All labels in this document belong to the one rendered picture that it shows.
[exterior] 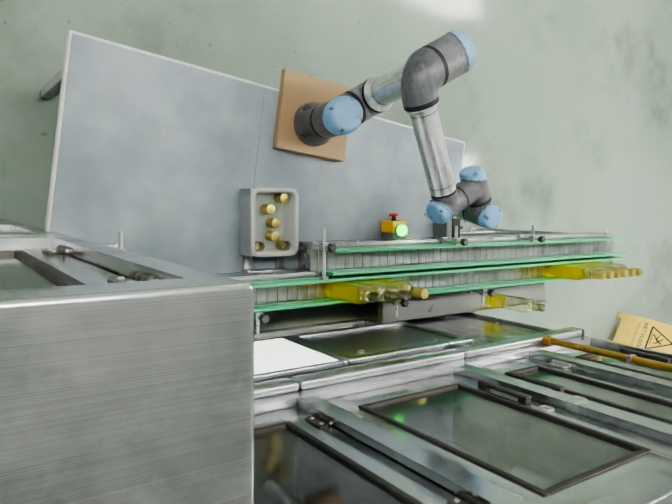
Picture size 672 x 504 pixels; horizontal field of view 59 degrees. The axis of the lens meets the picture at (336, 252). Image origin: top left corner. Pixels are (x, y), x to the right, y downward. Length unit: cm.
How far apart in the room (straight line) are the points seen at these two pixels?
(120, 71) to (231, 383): 150
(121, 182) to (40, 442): 146
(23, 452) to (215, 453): 14
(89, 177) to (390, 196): 112
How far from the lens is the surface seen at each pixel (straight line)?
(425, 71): 160
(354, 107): 194
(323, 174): 217
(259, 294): 192
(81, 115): 187
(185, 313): 47
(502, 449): 123
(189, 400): 49
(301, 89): 212
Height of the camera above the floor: 257
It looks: 55 degrees down
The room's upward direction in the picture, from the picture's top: 97 degrees clockwise
